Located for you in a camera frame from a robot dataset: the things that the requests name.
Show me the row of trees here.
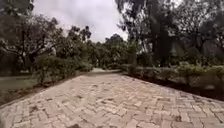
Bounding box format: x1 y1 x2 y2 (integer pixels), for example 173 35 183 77
0 0 224 77

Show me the green hedge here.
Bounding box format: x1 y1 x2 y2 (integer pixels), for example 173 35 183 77
120 61 224 88

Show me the green bush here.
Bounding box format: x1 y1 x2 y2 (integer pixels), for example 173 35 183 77
32 55 94 84

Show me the pale brick paved path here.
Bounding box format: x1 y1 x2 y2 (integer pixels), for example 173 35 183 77
0 67 224 128

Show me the bare earth strip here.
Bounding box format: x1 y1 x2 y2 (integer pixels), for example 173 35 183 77
0 73 78 107

